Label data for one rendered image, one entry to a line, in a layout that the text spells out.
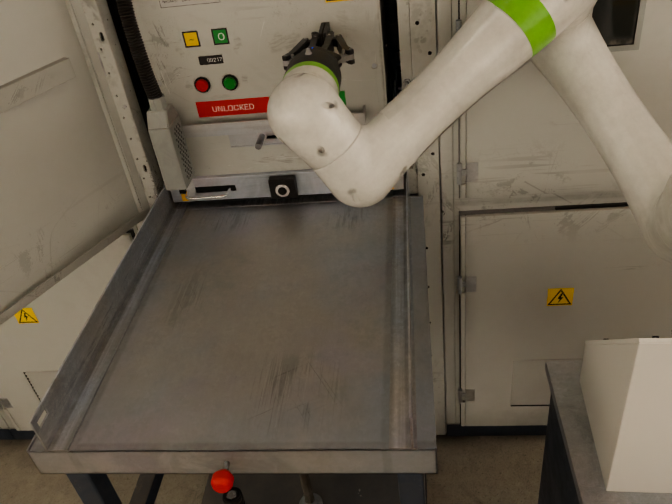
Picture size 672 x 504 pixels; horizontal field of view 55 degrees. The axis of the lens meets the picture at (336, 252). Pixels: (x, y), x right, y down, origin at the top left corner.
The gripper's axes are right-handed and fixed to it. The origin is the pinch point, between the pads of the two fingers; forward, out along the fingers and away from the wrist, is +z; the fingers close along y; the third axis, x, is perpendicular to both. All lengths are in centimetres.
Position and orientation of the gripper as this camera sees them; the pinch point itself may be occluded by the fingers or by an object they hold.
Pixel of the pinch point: (324, 35)
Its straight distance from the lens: 129.7
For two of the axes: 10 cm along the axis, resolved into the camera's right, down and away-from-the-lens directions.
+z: 0.7, -6.0, 8.0
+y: 9.9, -0.5, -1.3
